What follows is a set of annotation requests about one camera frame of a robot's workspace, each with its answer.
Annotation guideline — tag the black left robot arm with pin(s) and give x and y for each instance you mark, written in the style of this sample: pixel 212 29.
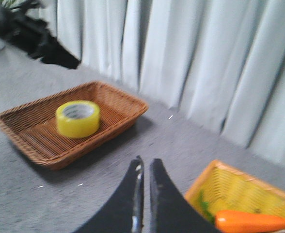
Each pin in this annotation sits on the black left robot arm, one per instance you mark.
pixel 33 36

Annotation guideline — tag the brown wicker basket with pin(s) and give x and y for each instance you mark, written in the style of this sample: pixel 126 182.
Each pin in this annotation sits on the brown wicker basket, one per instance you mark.
pixel 31 127

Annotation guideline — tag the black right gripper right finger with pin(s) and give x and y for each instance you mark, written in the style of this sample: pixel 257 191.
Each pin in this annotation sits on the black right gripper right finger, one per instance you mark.
pixel 170 212

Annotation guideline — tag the yellow tape roll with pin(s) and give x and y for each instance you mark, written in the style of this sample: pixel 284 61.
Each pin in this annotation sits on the yellow tape roll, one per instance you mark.
pixel 78 119

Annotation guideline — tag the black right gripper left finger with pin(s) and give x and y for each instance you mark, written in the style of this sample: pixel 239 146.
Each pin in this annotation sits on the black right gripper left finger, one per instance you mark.
pixel 123 211

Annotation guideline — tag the orange toy carrot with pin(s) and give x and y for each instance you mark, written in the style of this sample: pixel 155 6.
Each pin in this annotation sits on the orange toy carrot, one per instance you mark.
pixel 232 221

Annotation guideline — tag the white curtain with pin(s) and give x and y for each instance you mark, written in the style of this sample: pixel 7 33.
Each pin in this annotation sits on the white curtain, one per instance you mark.
pixel 220 62

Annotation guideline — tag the yellow wicker basket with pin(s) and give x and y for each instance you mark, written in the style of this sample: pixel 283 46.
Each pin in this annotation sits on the yellow wicker basket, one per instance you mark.
pixel 224 187

